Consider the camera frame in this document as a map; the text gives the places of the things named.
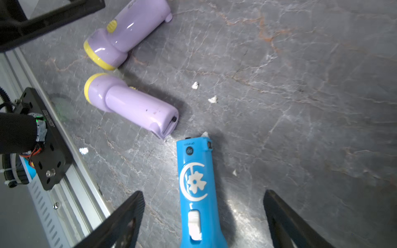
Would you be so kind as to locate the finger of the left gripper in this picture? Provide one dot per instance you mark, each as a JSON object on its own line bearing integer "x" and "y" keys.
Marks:
{"x": 17, "y": 29}

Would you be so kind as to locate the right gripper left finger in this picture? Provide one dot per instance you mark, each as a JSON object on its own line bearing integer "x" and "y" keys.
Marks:
{"x": 121, "y": 228}

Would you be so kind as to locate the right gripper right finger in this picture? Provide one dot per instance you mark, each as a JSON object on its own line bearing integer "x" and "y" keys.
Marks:
{"x": 287, "y": 228}

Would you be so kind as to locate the blue flashlight white logo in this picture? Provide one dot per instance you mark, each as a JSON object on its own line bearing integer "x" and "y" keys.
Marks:
{"x": 198, "y": 198}

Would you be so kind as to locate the purple flashlight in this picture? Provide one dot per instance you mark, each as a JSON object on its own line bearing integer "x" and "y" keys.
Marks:
{"x": 109, "y": 47}
{"x": 111, "y": 94}

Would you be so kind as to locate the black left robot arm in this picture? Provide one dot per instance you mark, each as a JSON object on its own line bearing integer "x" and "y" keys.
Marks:
{"x": 31, "y": 144}

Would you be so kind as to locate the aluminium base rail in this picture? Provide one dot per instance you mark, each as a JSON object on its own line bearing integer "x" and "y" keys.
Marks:
{"x": 68, "y": 202}

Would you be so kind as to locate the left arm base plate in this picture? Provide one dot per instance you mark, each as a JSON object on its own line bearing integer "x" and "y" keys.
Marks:
{"x": 52, "y": 157}

